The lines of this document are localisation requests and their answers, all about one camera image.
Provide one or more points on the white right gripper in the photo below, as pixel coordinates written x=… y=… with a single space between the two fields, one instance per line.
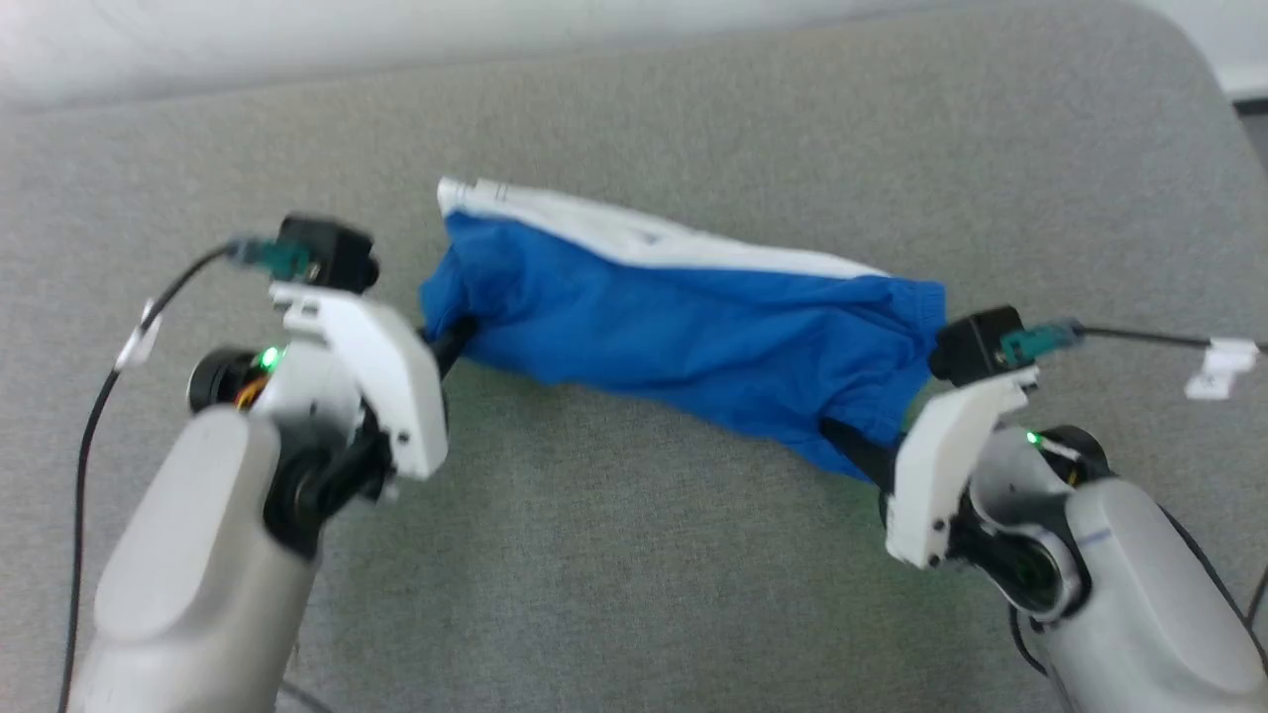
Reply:
x=936 y=470

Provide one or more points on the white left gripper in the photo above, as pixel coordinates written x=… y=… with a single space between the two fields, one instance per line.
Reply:
x=381 y=371

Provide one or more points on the blue shorts with white waistband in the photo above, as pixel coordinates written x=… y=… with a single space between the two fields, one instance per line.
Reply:
x=693 y=337

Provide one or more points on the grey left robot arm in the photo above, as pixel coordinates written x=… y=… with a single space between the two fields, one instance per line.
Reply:
x=198 y=564

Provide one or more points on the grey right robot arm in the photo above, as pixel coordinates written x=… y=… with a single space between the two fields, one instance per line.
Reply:
x=1109 y=584

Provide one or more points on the beige fabric sofa cushion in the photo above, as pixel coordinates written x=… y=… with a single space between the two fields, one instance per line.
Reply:
x=634 y=594

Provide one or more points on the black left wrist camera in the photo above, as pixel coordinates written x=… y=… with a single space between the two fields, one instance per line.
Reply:
x=329 y=253

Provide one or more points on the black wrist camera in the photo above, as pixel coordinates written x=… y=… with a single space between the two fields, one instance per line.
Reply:
x=976 y=342
x=329 y=253

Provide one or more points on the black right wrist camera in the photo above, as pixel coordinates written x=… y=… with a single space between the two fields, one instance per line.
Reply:
x=976 y=342

